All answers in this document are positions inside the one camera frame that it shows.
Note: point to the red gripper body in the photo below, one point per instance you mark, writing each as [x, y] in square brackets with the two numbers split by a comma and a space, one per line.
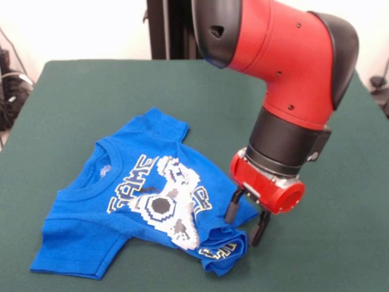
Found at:
[264, 191]

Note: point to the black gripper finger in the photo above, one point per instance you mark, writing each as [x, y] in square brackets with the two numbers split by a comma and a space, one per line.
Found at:
[259, 229]
[233, 207]

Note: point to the blue printed t-shirt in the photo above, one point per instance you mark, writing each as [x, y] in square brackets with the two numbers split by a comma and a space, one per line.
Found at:
[85, 237]

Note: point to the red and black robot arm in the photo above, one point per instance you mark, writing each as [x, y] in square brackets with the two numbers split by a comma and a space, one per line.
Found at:
[288, 67]

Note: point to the dark green table cloth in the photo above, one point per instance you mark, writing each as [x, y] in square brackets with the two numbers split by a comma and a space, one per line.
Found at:
[304, 258]

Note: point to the black chair base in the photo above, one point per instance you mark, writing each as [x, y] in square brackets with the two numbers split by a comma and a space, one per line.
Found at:
[378, 81]

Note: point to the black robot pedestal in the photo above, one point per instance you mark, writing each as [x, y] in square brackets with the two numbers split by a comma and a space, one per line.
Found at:
[173, 30]

